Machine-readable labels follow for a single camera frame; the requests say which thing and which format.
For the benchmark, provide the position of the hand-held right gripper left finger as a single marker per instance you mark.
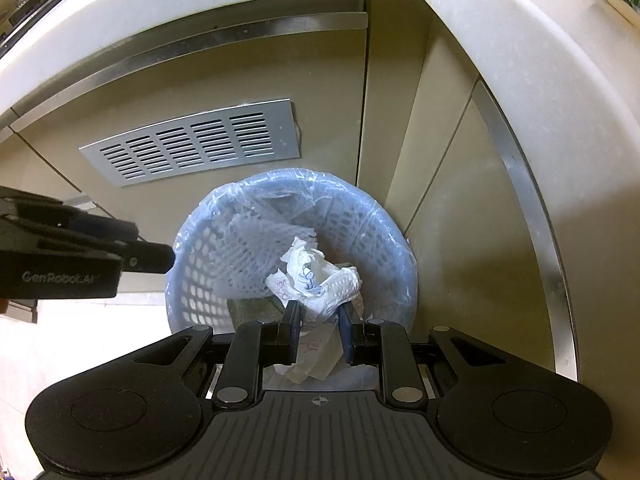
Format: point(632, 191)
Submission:
point(294, 330)

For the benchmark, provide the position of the silver cabinet vent grille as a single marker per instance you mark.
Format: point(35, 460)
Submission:
point(200, 140)

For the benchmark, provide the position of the white paper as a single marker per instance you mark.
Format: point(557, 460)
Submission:
point(320, 285)

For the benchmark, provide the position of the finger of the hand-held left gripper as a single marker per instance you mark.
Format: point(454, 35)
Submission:
point(150, 257)
point(100, 225)

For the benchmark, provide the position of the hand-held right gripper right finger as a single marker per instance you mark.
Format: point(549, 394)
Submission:
point(345, 340)

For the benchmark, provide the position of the blue lined waste basket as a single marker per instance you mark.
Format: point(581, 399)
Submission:
point(380, 240)

